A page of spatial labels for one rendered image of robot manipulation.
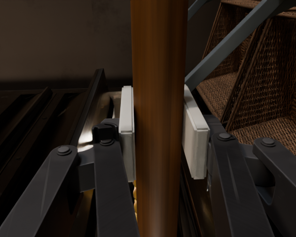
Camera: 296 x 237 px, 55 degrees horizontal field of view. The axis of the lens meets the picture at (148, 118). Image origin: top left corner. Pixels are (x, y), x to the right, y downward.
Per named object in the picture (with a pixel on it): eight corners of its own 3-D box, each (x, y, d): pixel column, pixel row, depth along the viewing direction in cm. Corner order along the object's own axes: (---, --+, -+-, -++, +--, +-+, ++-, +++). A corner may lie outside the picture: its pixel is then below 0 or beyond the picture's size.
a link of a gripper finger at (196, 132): (195, 129, 14) (210, 128, 14) (176, 83, 20) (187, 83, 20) (191, 180, 15) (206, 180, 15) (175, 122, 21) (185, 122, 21)
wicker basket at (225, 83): (280, 125, 124) (217, 128, 123) (237, 84, 175) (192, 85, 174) (305, 5, 103) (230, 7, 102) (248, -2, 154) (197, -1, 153)
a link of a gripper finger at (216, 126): (217, 161, 12) (285, 159, 12) (195, 114, 17) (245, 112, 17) (214, 189, 13) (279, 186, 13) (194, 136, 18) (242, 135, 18)
